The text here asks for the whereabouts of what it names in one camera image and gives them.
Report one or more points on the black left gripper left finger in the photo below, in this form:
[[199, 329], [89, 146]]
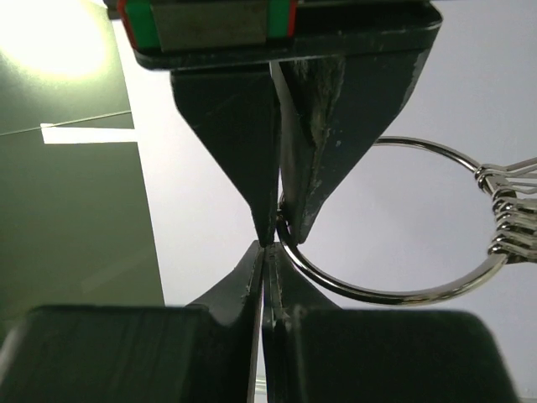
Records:
[[205, 351]]

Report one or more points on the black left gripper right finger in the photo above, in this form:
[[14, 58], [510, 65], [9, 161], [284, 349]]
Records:
[[316, 351]]

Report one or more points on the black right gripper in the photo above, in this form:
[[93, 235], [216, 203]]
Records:
[[333, 109]]

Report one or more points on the large silver keyring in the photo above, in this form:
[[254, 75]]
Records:
[[419, 223]]

